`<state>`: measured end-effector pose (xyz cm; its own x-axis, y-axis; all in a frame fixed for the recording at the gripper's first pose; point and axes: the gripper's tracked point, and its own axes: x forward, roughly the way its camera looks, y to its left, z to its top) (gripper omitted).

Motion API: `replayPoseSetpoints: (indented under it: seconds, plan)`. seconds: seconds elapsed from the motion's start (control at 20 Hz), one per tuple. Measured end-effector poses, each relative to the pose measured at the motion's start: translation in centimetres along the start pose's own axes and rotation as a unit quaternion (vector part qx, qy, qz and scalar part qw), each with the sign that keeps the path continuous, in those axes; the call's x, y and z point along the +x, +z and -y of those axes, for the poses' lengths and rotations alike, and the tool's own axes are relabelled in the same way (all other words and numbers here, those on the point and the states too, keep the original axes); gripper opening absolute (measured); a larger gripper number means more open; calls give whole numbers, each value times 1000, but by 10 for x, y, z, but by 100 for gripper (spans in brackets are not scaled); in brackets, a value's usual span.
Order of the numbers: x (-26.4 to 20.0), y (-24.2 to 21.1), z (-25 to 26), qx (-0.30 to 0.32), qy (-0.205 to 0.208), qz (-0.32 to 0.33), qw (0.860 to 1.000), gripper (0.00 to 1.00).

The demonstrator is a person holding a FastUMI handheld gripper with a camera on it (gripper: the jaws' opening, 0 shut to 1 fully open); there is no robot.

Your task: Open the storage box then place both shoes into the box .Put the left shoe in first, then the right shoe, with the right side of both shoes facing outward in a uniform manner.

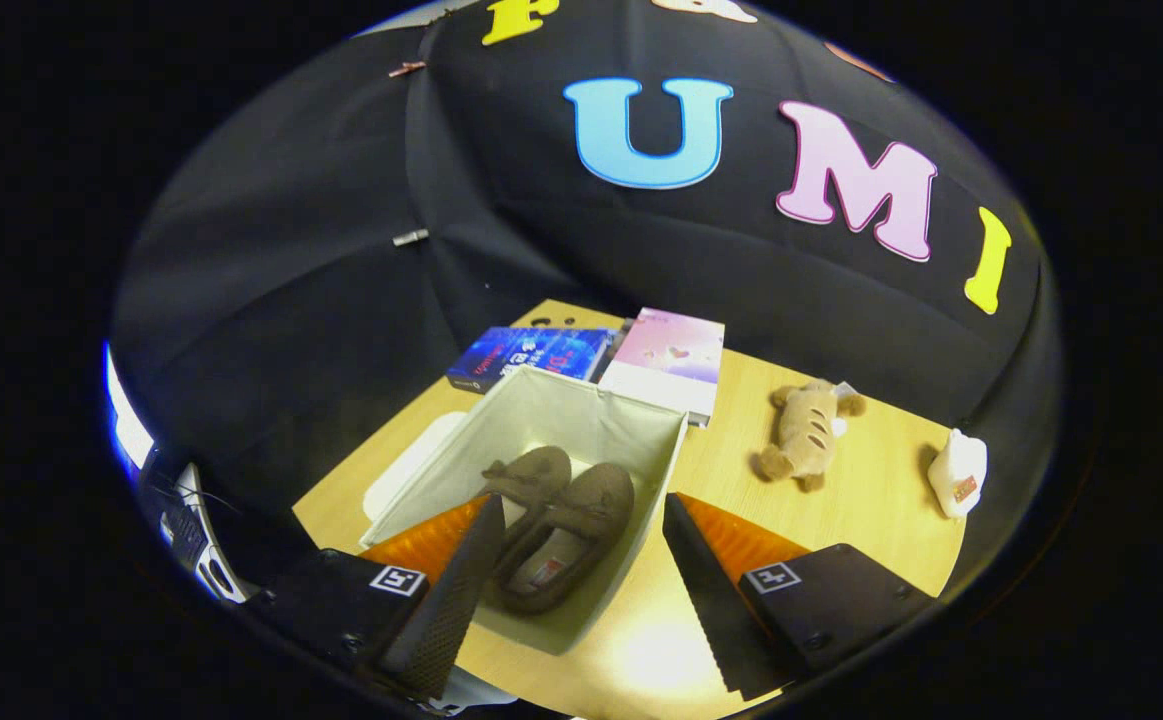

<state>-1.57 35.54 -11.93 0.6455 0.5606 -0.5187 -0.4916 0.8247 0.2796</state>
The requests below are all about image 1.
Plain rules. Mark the green fabric storage box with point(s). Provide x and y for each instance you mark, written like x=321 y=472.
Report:
x=581 y=420

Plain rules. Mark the computer monitor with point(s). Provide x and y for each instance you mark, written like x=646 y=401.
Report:
x=131 y=425

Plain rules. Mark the blue book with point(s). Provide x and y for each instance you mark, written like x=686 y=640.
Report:
x=531 y=355

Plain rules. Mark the grey book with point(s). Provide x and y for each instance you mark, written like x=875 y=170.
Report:
x=698 y=417

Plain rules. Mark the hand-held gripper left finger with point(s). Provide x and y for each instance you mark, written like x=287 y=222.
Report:
x=451 y=610

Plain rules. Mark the white keyboard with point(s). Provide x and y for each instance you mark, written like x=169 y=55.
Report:
x=211 y=570

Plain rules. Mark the silver clip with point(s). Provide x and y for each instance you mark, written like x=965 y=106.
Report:
x=410 y=237

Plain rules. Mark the tan bread plush toy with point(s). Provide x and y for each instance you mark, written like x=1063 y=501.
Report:
x=806 y=430

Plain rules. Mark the white soft toy red label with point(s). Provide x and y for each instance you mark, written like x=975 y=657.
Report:
x=956 y=475

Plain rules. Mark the brown fuzzy shoe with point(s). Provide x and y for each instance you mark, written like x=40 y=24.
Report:
x=591 y=495
x=536 y=470

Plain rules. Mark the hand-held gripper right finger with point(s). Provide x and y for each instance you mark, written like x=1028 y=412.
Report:
x=711 y=610

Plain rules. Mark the copper clip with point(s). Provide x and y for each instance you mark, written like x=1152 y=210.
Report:
x=407 y=68

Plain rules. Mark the pink book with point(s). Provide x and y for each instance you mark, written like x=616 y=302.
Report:
x=671 y=350

